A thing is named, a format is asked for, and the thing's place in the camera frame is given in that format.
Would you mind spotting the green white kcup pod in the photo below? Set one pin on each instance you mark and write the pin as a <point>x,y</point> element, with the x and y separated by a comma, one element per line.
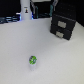
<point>32,60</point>

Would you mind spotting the black kcup holder drawer box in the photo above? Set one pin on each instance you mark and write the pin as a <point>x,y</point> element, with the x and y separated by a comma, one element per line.
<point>62,26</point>

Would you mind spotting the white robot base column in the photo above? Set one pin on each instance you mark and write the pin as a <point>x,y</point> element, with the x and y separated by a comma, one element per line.
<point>25,10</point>

